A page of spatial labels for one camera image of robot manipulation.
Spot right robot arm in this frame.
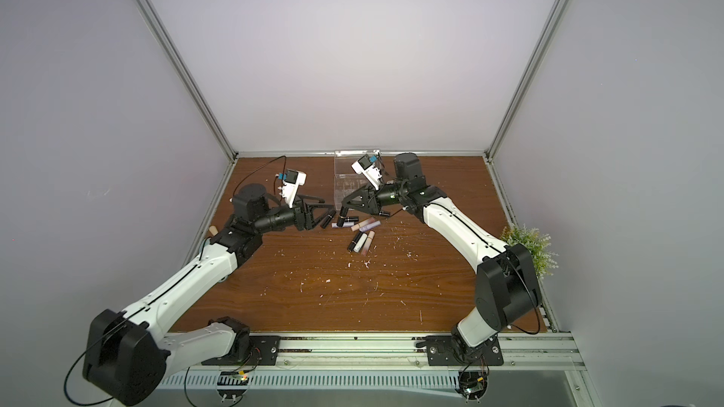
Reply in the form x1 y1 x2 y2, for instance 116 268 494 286
341 153 541 355

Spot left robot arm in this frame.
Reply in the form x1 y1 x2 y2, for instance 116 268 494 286
73 184 336 406

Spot clear acrylic lipstick organizer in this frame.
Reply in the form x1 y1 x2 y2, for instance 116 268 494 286
333 150 380 209

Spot peach lip gloss tube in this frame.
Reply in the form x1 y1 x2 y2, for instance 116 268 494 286
351 217 376 232

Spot lilac lip tube right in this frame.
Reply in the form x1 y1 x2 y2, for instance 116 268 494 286
359 220 381 233

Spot lilac lip tube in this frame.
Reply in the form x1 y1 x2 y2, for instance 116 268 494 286
359 220 381 233
331 222 356 228

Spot lilac lip tube left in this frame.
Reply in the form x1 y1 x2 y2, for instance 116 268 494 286
331 222 356 228

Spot pink lip gloss tube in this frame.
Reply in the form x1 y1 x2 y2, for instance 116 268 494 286
360 231 375 256

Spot white lip balm tube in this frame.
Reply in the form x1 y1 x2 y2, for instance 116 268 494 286
353 233 368 252

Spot potted green plant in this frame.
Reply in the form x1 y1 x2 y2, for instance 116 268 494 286
501 225 559 279

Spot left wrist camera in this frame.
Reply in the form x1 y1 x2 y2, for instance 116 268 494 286
277 170 307 207

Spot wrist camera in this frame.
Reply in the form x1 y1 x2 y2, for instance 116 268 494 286
277 170 307 207
352 155 383 190

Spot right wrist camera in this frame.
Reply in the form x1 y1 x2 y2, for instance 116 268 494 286
352 155 383 190

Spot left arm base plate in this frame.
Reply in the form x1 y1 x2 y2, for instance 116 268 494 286
201 335 281 367

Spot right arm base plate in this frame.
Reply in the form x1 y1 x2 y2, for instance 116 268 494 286
415 335 503 367

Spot aluminium front rail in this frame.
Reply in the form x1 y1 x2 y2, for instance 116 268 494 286
121 330 586 372

